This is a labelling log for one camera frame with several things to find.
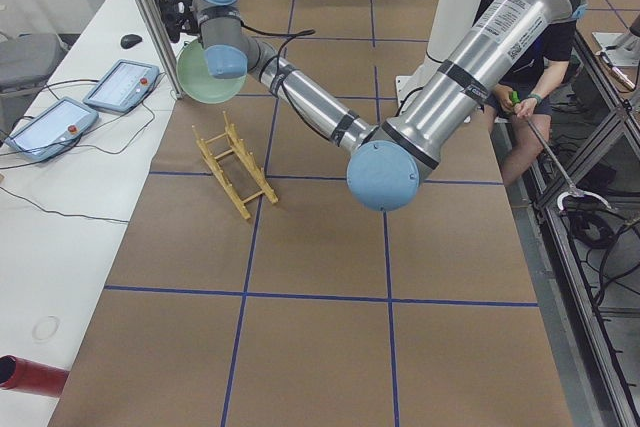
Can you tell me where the aluminium frame post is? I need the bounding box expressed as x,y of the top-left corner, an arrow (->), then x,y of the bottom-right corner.
135,0 -> 184,99

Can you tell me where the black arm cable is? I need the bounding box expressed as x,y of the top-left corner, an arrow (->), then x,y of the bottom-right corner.
238,21 -> 317,98

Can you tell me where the black computer mouse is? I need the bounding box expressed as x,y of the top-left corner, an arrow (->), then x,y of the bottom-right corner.
120,34 -> 142,49

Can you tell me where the wooden dish rack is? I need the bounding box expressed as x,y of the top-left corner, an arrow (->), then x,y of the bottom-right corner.
191,112 -> 279,220

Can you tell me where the black aluminium frame rail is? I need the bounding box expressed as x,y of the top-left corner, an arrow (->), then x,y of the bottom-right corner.
533,32 -> 639,426

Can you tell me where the teach pendant tablet near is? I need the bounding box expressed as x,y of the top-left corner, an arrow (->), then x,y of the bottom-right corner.
5,97 -> 99,161

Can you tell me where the black pendant cable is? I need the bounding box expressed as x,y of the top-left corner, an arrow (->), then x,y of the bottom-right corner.
0,79 -> 156,225

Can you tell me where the teach pendant tablet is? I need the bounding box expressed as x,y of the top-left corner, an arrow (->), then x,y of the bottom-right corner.
5,97 -> 99,161
83,59 -> 160,113

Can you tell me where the white side desk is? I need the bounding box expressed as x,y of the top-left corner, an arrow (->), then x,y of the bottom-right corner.
0,0 -> 201,373

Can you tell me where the light green plate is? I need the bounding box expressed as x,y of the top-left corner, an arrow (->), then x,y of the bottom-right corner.
177,40 -> 246,104

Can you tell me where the red cylinder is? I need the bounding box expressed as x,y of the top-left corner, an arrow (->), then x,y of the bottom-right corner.
1,355 -> 69,398

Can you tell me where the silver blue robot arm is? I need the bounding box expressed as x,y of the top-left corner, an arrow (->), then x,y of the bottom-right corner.
178,0 -> 587,211

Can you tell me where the teach pendant tablet far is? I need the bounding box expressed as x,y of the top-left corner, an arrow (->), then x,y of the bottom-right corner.
83,59 -> 160,113

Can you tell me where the grey office chair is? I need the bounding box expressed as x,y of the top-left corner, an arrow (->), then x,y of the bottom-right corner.
1,33 -> 70,109

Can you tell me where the metal reacher grabber stick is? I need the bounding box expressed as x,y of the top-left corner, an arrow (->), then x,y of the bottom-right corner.
525,118 -> 614,213

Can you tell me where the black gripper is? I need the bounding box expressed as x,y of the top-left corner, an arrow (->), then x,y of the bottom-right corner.
153,0 -> 198,43

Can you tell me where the seated person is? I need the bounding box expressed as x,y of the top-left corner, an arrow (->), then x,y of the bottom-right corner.
483,21 -> 577,186

